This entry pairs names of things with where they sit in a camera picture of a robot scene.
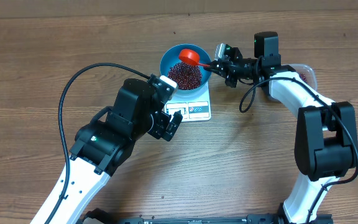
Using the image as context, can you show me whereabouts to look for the orange measuring scoop blue handle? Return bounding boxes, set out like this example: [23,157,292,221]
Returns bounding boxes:
[178,49,209,67]

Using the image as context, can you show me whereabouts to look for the white digital kitchen scale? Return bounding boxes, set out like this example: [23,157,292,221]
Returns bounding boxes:
[163,82,211,122]

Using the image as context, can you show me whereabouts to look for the blue bowl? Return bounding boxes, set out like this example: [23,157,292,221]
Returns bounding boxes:
[160,44,211,95]

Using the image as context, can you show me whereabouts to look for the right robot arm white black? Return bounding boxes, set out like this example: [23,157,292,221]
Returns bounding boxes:
[208,31,358,223]

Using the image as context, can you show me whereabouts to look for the red beans in bowl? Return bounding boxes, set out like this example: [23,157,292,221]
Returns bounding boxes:
[168,62,203,90]

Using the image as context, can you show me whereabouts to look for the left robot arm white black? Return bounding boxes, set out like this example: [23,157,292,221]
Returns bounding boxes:
[32,75,183,223]

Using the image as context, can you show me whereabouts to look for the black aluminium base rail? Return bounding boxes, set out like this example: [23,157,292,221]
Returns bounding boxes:
[82,208,335,224]

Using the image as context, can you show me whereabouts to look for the clear plastic container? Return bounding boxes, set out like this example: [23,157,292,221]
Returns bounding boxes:
[290,63,318,91]

